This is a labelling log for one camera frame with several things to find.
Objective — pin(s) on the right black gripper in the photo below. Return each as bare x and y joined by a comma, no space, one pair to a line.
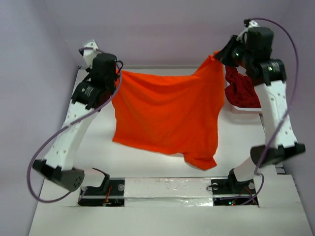
228,50

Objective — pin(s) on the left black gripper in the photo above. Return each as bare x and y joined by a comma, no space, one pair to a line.
115,77

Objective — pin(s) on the orange t shirt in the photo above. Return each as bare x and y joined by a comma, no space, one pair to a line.
172,114

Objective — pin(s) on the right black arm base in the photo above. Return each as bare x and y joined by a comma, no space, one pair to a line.
226,194

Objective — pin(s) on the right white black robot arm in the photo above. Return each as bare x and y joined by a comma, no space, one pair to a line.
251,50

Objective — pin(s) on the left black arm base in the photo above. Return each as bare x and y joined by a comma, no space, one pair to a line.
112,197

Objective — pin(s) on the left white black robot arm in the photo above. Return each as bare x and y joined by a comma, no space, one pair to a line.
90,95

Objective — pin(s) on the dark red t shirt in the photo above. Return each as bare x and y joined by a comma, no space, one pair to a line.
240,91

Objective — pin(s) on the white plastic basket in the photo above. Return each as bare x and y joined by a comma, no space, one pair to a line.
238,110

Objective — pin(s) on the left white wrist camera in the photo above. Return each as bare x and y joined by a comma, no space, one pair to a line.
90,53

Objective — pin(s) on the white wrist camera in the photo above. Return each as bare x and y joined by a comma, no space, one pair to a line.
248,23
90,53

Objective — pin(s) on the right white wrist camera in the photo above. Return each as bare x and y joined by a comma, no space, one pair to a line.
248,23

